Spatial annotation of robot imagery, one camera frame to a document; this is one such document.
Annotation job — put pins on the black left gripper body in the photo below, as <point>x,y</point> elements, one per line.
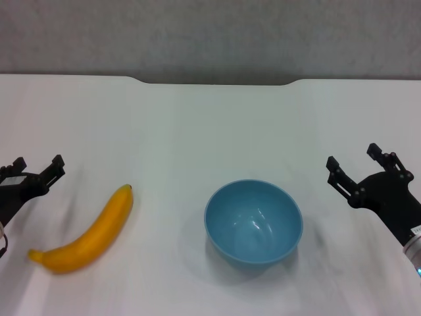
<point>16,194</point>

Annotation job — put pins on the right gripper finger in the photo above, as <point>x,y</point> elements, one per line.
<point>342,179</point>
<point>388,159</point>

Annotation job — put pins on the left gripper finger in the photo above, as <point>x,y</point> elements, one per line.
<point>19,164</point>
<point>54,171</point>

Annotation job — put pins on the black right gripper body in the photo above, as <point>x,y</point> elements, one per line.
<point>391,197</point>

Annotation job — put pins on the yellow banana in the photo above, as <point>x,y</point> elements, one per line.
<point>95,230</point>

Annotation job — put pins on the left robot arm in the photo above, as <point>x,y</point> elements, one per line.
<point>1,229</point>

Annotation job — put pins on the blue plastic bowl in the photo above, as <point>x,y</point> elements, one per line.
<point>253,224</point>

